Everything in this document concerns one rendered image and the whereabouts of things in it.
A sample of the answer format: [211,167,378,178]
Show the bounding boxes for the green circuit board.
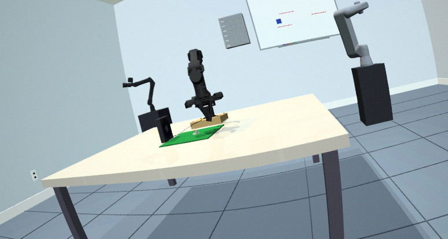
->
[159,124,224,148]

